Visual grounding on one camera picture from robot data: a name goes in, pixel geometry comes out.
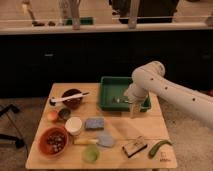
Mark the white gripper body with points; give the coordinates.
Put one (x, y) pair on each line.
(135, 94)

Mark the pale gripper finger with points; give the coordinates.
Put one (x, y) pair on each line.
(134, 109)

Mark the silver metal fork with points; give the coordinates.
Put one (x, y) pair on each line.
(120, 100)

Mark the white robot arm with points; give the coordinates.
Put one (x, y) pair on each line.
(150, 78)

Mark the green plastic tray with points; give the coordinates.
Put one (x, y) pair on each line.
(111, 87)

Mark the brown wooden block brush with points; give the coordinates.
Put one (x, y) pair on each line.
(134, 146)

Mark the grey blue cloth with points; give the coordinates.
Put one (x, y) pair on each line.
(105, 140)

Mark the green cucumber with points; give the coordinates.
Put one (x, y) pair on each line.
(157, 146)

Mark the blue sponge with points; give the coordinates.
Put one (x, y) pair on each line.
(94, 124)

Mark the white round cup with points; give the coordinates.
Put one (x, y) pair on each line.
(74, 125)

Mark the light green cup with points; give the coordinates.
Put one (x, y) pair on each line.
(91, 153)

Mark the wooden folding table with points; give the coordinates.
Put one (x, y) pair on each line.
(120, 125)

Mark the small dark green cup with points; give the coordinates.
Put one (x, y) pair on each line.
(64, 114)

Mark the orange peach fruit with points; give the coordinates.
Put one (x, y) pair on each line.
(52, 115)

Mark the orange bowl with nuts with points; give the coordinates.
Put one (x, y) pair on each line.
(53, 142)

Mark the yellow handled brush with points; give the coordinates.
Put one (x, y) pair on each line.
(85, 141)

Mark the white handled spatula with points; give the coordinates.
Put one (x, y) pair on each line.
(54, 101)

